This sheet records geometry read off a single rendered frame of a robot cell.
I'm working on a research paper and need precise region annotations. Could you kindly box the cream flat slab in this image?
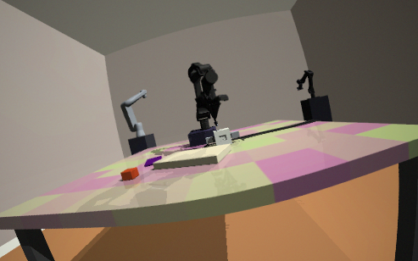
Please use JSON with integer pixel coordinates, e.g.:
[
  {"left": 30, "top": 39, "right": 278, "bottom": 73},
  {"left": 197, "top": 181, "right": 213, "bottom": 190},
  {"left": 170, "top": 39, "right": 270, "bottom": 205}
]
[{"left": 153, "top": 144, "right": 231, "bottom": 169}]

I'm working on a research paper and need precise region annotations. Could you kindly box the orange block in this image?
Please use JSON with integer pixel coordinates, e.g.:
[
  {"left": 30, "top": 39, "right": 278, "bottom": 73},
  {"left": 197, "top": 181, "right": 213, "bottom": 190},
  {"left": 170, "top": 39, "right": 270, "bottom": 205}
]
[{"left": 120, "top": 167, "right": 139, "bottom": 180}]

